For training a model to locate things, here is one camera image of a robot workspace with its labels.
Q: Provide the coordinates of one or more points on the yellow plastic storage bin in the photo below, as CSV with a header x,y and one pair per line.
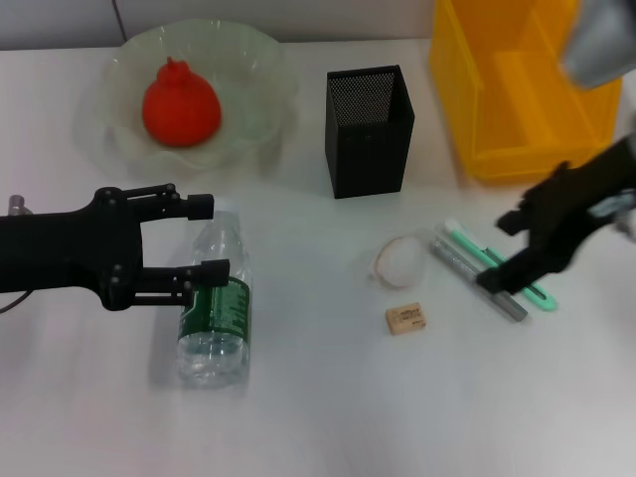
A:
x,y
497,124

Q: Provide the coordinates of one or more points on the translucent green glass fruit plate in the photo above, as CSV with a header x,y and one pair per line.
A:
x,y
248,99

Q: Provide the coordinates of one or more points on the white partition panel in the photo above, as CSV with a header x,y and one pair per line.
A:
x,y
323,20

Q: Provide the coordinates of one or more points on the mint green utility knife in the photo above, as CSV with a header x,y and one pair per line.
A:
x,y
464,238

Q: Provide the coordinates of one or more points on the white egg-shaped ball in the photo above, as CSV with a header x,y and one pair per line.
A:
x,y
402,261

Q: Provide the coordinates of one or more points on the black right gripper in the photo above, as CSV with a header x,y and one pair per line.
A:
x,y
571,213

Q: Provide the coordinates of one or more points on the silver glitter pen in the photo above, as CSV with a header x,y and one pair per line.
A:
x,y
457,261

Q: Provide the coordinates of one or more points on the red round toy fruit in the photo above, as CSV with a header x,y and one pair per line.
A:
x,y
181,109

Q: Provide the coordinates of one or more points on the tan rectangular eraser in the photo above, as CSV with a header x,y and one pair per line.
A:
x,y
406,319

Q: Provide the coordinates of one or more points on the clear water bottle green label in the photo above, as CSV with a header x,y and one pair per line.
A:
x,y
213,348

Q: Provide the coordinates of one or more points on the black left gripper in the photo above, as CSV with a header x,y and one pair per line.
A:
x,y
64,253

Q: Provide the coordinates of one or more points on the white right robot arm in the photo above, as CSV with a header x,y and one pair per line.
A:
x,y
601,49

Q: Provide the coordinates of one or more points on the black mesh pen holder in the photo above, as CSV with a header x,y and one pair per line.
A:
x,y
367,159

